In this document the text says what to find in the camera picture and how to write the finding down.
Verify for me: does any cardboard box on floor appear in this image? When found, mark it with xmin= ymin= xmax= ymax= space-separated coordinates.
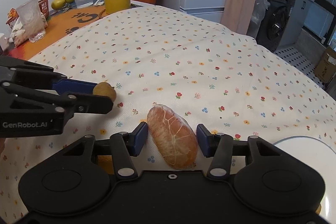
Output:
xmin=314 ymin=47 xmax=336 ymax=84

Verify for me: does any frosted tall glass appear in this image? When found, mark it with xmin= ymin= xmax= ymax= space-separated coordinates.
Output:
xmin=17 ymin=0 xmax=46 ymax=43

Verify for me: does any red basket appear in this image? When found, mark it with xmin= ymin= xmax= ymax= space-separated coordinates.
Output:
xmin=6 ymin=0 xmax=50 ymax=30

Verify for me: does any washing machine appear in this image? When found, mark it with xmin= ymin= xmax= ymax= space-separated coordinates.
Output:
xmin=256 ymin=0 xmax=295 ymax=52

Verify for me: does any kitchen counter cabinet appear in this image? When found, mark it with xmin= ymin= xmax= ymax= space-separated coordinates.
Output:
xmin=247 ymin=0 xmax=314 ymax=52

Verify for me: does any tissue pack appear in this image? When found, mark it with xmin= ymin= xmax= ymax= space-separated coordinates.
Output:
xmin=9 ymin=15 xmax=48 ymax=47

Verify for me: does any orange cat placemat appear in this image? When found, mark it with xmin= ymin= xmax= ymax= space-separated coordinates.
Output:
xmin=5 ymin=6 xmax=108 ymax=60

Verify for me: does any floral white tablecloth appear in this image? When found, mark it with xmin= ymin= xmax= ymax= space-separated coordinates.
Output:
xmin=1 ymin=6 xmax=335 ymax=223

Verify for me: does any yellow tape roll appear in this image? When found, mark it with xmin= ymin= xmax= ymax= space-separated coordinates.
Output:
xmin=104 ymin=0 xmax=130 ymax=14

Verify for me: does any white blue-rimmed plate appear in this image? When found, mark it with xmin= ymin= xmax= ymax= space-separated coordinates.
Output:
xmin=274 ymin=136 xmax=335 ymax=223

